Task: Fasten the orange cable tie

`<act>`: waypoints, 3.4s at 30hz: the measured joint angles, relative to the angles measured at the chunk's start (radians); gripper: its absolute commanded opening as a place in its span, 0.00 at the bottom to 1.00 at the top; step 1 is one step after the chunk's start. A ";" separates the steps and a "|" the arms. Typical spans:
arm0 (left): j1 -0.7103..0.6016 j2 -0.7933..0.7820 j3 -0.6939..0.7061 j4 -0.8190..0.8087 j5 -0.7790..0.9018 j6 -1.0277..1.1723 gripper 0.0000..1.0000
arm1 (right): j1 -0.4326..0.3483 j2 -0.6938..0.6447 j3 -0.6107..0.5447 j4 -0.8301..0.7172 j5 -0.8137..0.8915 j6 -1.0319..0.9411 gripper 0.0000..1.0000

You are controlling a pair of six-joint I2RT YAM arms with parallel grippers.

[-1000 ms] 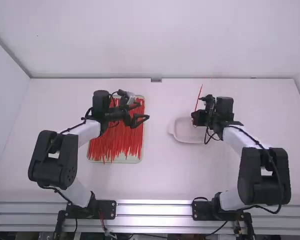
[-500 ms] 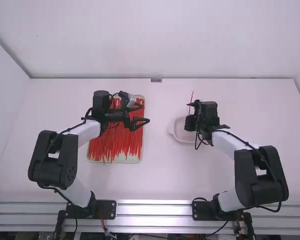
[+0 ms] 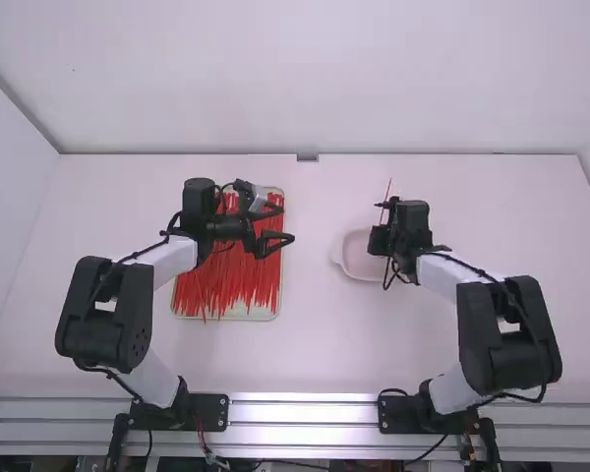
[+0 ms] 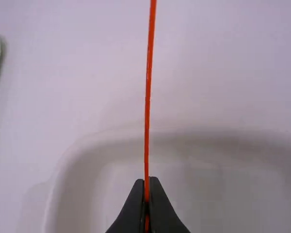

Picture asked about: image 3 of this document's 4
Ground silver rails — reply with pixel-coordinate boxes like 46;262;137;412
0;391;590;456

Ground white dish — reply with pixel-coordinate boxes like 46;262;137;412
329;226;390;284

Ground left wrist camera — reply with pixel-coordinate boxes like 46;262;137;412
232;178;269;214

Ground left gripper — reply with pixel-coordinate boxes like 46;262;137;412
206;193;296;261

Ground orange cable tie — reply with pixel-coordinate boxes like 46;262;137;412
379;176;393;227

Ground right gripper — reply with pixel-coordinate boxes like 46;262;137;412
367;195;406;259

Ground row of orange cable ties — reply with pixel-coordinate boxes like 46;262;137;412
172;189;287;325

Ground pale tray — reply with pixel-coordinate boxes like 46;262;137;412
170;185;289;323

